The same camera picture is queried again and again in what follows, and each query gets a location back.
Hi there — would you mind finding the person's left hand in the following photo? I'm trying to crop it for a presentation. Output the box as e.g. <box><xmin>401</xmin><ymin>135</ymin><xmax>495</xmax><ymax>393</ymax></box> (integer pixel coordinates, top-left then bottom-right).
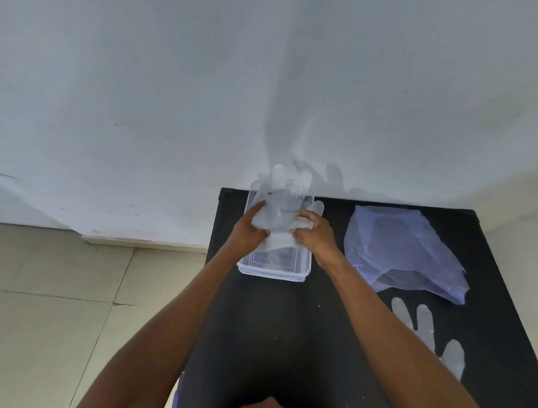
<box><xmin>227</xmin><ymin>200</ymin><xmax>271</xmax><ymax>255</ymax></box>

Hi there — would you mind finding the clear plastic rectangular container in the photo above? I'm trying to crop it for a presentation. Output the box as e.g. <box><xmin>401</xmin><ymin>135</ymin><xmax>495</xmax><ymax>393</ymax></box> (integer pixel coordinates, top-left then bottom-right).
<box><xmin>236</xmin><ymin>179</ymin><xmax>315</xmax><ymax>283</ymax></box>

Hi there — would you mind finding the person's right hand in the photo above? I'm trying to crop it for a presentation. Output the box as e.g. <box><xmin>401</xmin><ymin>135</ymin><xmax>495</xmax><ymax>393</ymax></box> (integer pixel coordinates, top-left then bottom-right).
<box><xmin>292</xmin><ymin>209</ymin><xmax>342</xmax><ymax>268</ymax></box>

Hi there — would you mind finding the person's left forearm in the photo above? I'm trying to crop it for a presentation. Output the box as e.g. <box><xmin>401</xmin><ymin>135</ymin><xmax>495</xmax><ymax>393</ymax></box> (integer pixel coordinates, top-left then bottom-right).
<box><xmin>77</xmin><ymin>243</ymin><xmax>242</xmax><ymax>408</ymax></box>

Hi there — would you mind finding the clear plastic disposable glove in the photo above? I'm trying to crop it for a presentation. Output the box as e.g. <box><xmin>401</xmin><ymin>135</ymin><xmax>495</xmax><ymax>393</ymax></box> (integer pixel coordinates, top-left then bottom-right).
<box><xmin>390</xmin><ymin>297</ymin><xmax>467</xmax><ymax>381</ymax></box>
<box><xmin>251</xmin><ymin>163</ymin><xmax>325</xmax><ymax>254</ymax></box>

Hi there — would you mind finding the person's right forearm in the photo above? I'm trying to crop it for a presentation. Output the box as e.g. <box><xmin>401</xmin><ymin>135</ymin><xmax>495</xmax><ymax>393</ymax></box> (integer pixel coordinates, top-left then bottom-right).
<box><xmin>323</xmin><ymin>253</ymin><xmax>480</xmax><ymax>408</ymax></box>

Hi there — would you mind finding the purple translucent plastic bag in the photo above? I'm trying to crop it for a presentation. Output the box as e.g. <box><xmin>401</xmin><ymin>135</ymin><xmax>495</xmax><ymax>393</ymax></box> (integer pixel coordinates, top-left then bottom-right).
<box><xmin>343</xmin><ymin>205</ymin><xmax>470</xmax><ymax>306</ymax></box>

